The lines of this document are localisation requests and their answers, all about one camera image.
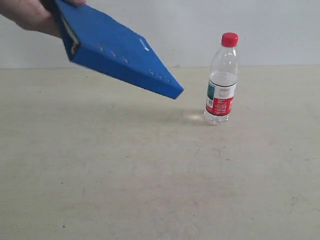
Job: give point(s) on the person's bare hand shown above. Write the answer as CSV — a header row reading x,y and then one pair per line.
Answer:
x,y
30,15

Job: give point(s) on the blue ring binder notebook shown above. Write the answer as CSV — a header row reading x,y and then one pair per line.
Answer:
x,y
94,40

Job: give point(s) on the clear plastic water bottle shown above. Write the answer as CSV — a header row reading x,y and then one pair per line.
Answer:
x,y
222,80

